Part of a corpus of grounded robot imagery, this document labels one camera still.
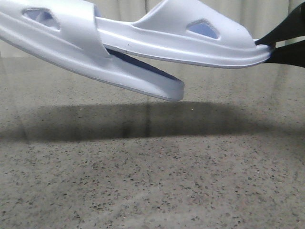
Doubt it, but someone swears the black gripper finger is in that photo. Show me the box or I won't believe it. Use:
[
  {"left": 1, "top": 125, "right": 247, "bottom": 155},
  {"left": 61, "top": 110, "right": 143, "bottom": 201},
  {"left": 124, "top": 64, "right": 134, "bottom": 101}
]
[
  {"left": 265, "top": 42, "right": 305, "bottom": 64},
  {"left": 255, "top": 2, "right": 305, "bottom": 45}
]

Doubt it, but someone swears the light blue slipper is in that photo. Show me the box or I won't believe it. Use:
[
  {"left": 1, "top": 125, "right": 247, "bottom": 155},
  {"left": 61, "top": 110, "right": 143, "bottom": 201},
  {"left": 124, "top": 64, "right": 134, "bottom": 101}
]
[
  {"left": 96, "top": 0, "right": 272, "bottom": 68},
  {"left": 0, "top": 0, "right": 184, "bottom": 101}
]

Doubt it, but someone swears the pale green curtain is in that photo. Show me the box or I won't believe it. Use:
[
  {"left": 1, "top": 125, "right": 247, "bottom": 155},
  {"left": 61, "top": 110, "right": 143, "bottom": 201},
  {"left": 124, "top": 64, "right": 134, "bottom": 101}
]
[{"left": 0, "top": 0, "right": 305, "bottom": 59}]

